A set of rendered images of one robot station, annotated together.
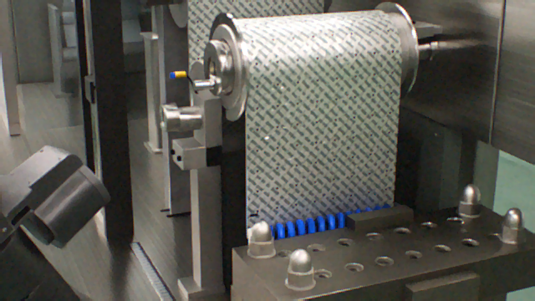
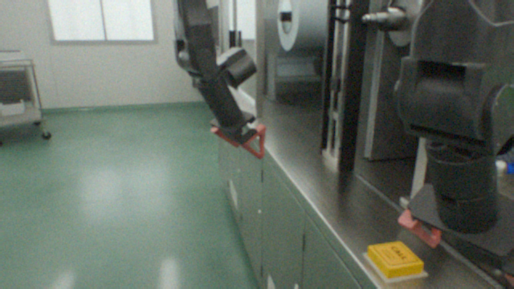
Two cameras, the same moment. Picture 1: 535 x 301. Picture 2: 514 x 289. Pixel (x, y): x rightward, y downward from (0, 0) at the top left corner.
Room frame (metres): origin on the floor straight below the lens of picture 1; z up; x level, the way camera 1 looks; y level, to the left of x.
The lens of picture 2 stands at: (0.21, 0.35, 1.32)
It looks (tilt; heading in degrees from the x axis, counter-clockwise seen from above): 19 degrees down; 10
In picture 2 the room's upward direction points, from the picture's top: straight up
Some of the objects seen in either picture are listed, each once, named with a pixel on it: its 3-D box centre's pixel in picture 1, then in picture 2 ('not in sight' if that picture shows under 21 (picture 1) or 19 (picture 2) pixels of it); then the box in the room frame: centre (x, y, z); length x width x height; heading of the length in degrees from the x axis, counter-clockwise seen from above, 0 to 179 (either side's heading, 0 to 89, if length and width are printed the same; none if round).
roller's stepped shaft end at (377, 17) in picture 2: not in sight; (373, 18); (1.23, 0.22, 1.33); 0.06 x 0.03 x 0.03; 113
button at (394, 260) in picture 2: not in sight; (393, 259); (0.79, 0.20, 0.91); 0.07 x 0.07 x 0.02; 23
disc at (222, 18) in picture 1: (227, 67); not in sight; (1.03, 0.05, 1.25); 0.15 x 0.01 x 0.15; 23
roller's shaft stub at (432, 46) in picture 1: (410, 50); not in sight; (1.15, -0.22, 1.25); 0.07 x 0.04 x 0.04; 113
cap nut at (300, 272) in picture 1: (300, 267); not in sight; (0.83, -0.04, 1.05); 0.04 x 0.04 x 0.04
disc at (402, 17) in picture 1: (389, 52); not in sight; (1.13, -0.19, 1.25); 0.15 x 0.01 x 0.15; 23
